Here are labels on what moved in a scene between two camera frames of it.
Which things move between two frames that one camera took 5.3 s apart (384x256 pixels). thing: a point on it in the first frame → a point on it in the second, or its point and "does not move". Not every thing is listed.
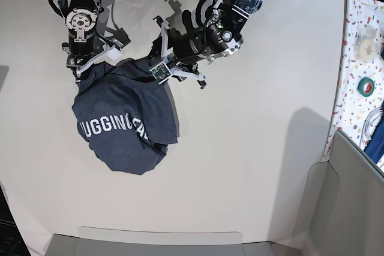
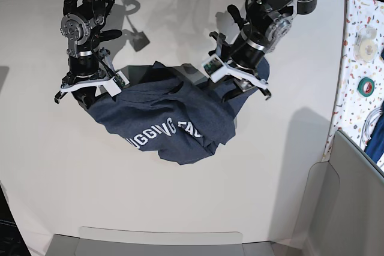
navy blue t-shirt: (125, 117) → (163, 109)
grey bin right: (344, 209) does not move
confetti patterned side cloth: (360, 80) does not move
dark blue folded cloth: (375, 148) does not move
